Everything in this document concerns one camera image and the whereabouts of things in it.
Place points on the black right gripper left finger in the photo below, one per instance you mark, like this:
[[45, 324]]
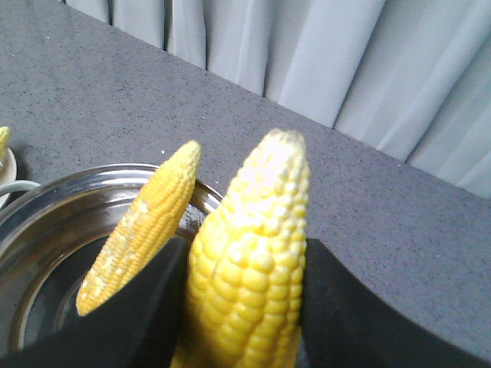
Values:
[[138, 327]]

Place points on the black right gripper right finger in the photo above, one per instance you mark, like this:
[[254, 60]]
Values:
[[345, 324]]

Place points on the pale yellow corn cob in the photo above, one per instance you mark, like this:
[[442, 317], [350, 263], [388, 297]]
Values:
[[149, 223]]

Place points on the green electric cooking pot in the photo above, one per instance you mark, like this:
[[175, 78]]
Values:
[[50, 237]]

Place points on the cream white plate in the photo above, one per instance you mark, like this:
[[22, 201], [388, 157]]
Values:
[[8, 167]]

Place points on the grey curtain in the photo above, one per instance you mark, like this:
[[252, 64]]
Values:
[[409, 78]]

